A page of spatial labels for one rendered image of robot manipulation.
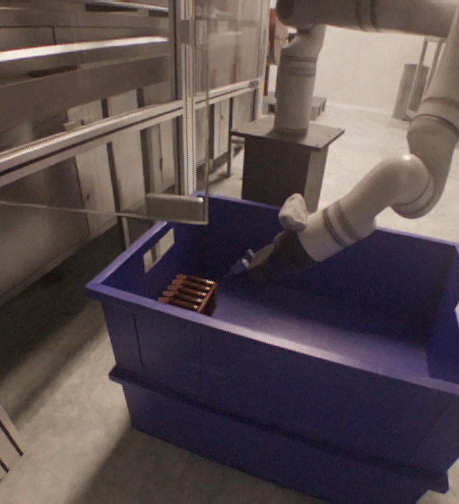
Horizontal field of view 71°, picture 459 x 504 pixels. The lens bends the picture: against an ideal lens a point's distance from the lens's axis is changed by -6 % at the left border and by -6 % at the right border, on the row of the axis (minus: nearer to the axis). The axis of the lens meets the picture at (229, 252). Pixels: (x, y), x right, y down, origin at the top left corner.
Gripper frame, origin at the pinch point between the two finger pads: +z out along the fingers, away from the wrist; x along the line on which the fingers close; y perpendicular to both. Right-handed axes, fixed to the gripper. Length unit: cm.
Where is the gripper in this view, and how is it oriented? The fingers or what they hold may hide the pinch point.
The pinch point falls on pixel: (225, 273)
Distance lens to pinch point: 66.2
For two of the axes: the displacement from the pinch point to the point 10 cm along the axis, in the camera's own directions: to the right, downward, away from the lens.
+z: -6.9, 4.4, 5.8
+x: 3.4, -5.0, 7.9
